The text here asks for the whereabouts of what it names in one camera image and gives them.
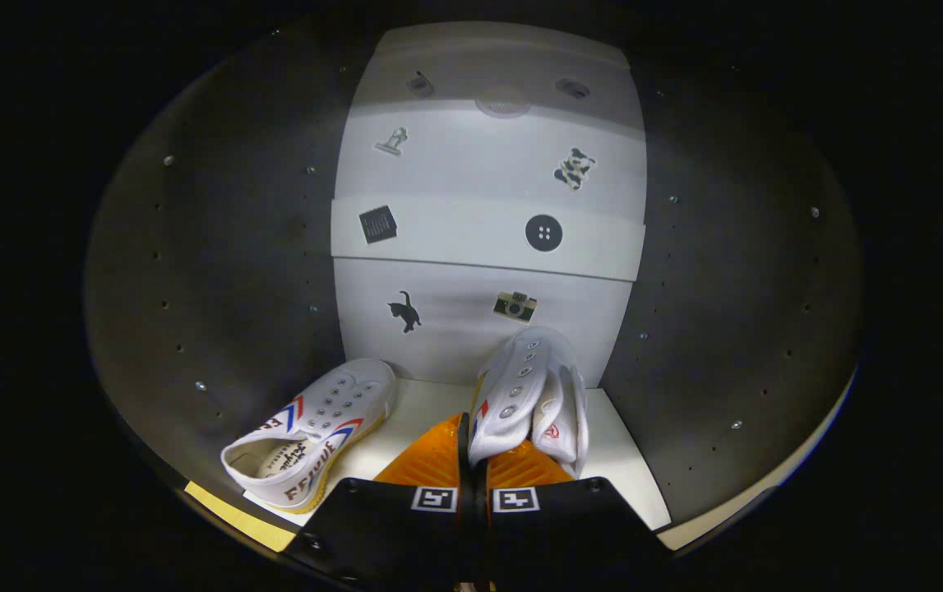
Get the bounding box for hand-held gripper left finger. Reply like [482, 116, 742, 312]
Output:
[286, 411, 478, 589]

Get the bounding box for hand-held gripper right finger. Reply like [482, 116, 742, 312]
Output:
[475, 440, 673, 589]

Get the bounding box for white canvas shoe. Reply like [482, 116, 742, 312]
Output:
[220, 358, 396, 515]
[468, 326, 589, 479]

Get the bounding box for dark grey shoe cabinet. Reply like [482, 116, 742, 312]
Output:
[85, 21, 862, 568]

